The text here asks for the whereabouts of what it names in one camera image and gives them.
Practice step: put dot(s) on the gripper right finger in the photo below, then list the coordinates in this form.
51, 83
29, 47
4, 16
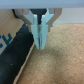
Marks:
44, 31

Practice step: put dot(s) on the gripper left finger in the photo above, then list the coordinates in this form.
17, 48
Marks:
36, 31

